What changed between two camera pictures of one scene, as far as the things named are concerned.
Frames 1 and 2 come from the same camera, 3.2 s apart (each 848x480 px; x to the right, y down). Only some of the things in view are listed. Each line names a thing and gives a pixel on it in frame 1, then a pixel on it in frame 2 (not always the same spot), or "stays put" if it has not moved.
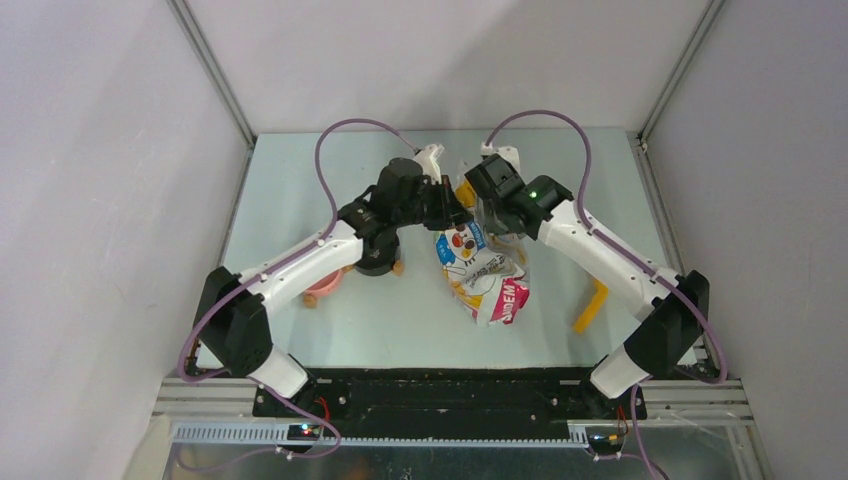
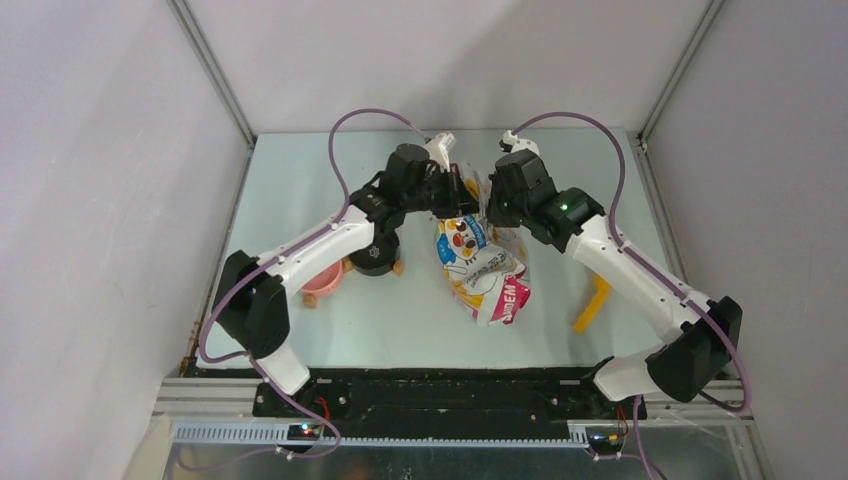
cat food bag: (488, 273) stays put
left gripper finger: (450, 202) -> (457, 182)
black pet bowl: (380, 251) stays put
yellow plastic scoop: (601, 296) stays put
